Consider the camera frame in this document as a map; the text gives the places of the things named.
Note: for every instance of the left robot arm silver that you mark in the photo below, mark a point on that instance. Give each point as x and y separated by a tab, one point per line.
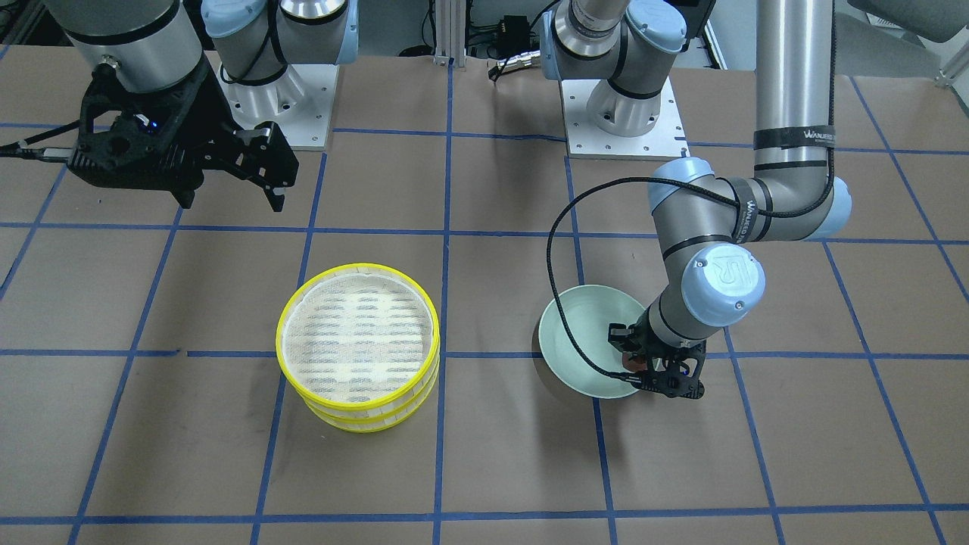
704	222

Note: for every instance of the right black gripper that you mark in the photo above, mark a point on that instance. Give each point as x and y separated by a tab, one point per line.
203	119

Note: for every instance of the mint green plate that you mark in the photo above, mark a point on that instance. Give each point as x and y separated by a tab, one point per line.
589	310

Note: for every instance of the aluminium frame post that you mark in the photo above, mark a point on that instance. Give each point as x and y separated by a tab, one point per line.
450	32

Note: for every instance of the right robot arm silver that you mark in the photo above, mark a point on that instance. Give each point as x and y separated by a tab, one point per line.
154	44

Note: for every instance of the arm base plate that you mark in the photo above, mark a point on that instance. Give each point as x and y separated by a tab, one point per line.
300	102
601	124

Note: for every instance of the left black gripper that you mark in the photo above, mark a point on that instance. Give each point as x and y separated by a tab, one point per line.
642	336

